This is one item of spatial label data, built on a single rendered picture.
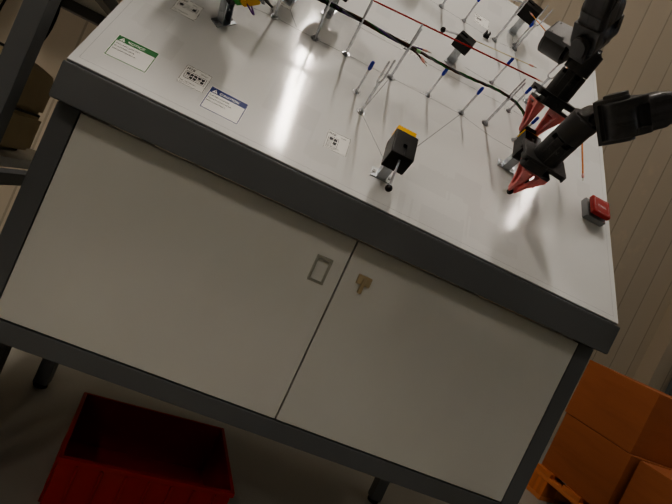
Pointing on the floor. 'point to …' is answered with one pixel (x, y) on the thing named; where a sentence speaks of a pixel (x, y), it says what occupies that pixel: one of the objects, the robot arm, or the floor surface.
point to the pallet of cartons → (609, 445)
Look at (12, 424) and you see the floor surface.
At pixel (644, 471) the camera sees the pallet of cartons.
